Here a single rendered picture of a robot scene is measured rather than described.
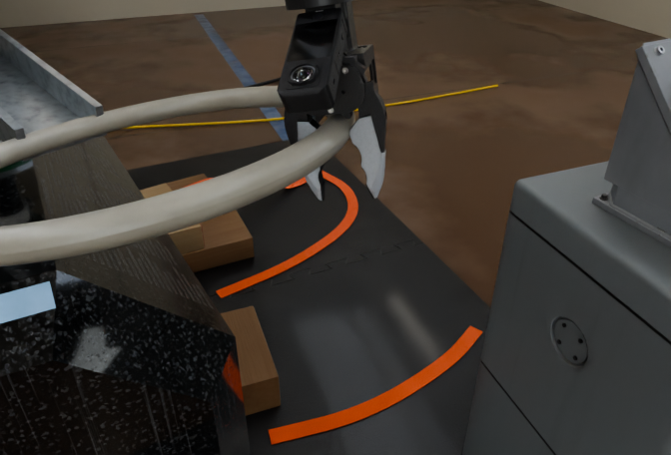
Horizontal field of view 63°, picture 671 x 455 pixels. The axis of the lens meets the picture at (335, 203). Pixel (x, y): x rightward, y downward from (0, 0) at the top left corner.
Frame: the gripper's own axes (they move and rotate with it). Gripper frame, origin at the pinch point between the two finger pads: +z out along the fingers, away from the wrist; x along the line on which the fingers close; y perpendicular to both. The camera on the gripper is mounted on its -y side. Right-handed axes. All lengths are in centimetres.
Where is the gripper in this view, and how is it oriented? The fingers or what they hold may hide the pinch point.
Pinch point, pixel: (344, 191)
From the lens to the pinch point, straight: 58.4
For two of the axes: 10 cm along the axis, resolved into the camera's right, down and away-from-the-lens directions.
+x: -9.6, 0.4, 2.6
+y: 2.2, -4.2, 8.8
